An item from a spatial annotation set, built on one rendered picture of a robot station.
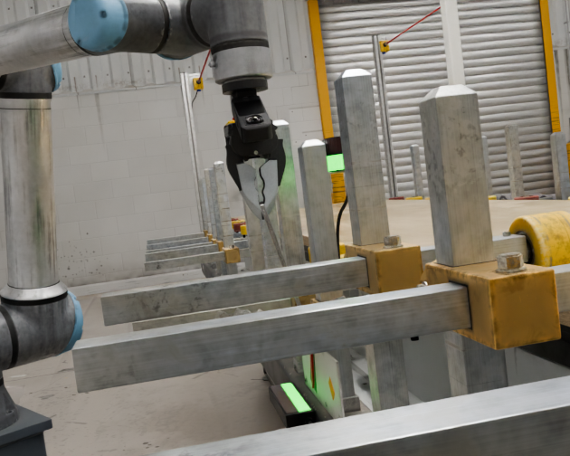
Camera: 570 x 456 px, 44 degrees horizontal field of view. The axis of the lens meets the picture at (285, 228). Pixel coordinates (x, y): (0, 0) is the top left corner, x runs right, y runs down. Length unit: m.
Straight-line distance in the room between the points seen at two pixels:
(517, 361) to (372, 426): 0.74
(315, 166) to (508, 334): 0.59
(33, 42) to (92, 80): 7.74
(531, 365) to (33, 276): 1.13
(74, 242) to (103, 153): 1.13
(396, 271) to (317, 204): 0.33
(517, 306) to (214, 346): 0.21
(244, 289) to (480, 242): 0.27
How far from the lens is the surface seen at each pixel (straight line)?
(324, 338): 0.50
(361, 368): 1.62
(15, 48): 1.33
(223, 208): 2.53
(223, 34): 1.09
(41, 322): 1.72
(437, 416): 0.27
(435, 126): 0.56
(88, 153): 8.92
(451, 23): 2.90
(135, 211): 8.88
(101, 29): 1.09
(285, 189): 1.29
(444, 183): 0.56
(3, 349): 1.69
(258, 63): 1.08
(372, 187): 0.80
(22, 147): 1.66
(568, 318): 0.77
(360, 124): 0.80
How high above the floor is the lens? 1.05
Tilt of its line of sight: 4 degrees down
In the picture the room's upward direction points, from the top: 7 degrees counter-clockwise
